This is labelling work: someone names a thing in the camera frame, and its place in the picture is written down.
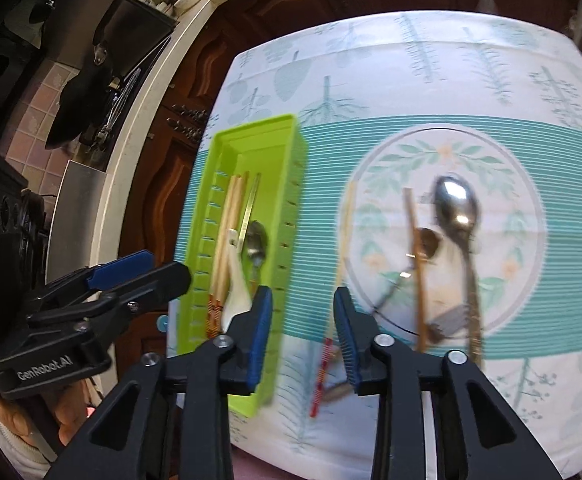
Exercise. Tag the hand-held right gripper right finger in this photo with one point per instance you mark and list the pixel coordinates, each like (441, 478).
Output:
(347, 345)

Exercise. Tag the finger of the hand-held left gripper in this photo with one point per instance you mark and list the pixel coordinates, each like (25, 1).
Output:
(121, 270)
(161, 282)

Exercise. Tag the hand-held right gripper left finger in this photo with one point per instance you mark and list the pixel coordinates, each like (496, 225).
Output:
(260, 340)

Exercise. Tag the white ceramic spoon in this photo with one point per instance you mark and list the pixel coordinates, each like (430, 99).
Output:
(238, 295)

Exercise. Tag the small steel spoon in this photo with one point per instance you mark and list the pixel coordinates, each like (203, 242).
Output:
(430, 245)
(256, 242)

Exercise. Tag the green plastic utensil tray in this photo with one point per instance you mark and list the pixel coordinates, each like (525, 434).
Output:
(266, 160)

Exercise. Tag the person's left forearm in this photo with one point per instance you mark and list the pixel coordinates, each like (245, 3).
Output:
(11, 452)

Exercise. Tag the person's left hand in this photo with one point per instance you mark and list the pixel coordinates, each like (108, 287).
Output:
(73, 417)

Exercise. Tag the stainless steel panel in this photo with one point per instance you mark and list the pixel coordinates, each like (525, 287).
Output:
(78, 210)

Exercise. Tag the brown wooden chopstick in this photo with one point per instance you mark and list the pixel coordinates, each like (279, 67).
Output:
(416, 290)

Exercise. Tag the black gas stove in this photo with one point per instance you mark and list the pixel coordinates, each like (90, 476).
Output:
(1, 210)

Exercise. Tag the hanging steel utensil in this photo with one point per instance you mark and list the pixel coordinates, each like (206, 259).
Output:
(121, 105)

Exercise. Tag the large steel spoon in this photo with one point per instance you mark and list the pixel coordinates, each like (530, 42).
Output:
(453, 205)

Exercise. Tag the stainless steel range hood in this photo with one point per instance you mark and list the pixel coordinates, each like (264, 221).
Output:
(136, 25)

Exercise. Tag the leaf printed tablecloth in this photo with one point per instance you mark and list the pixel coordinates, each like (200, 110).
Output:
(546, 135)

